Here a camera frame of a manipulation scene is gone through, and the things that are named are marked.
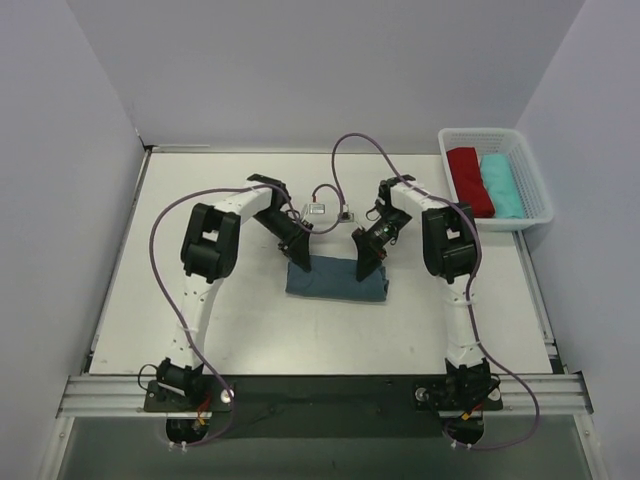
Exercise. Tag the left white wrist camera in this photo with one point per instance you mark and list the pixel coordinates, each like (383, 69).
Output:
(314, 208)

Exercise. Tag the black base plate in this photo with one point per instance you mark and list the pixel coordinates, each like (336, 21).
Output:
(320, 406)

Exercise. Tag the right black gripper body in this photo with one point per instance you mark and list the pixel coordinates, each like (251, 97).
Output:
(368, 243)

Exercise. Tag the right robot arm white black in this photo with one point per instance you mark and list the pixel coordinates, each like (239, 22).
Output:
(450, 254)

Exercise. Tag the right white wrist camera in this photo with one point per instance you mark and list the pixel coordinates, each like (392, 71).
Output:
(346, 217)

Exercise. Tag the teal rolled t shirt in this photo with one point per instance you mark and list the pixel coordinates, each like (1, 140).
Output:
(500, 184)

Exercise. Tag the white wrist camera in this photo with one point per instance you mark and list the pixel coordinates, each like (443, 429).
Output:
(314, 208)
(346, 217)

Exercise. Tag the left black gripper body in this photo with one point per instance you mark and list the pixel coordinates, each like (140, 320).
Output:
(295, 242)

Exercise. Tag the blue-grey t shirt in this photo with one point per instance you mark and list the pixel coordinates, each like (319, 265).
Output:
(334, 278)

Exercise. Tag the red rolled t shirt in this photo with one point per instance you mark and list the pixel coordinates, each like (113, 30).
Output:
(465, 171)

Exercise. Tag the aluminium rail frame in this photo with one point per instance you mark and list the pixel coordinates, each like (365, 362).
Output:
(258, 329)

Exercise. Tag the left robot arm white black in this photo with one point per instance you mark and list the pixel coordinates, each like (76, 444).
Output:
(209, 254)

